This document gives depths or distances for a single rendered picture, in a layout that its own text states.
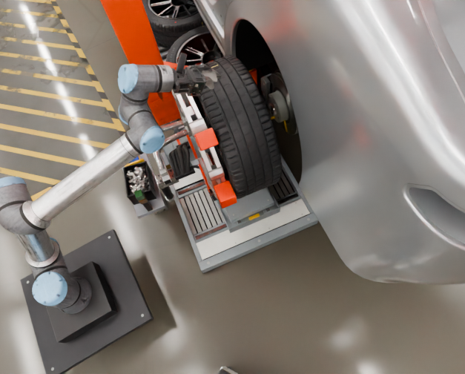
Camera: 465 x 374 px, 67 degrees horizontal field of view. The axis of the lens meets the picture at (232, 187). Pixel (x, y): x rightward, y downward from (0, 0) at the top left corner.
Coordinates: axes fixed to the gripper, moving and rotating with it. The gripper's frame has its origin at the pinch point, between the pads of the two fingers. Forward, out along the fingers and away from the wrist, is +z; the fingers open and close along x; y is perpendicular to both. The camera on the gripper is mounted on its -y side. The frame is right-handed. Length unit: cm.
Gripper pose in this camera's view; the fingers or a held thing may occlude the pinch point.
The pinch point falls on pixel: (216, 75)
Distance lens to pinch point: 140.1
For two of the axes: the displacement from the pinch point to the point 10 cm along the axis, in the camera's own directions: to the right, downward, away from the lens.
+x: 3.9, -5.1, -7.7
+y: 3.9, 8.5, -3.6
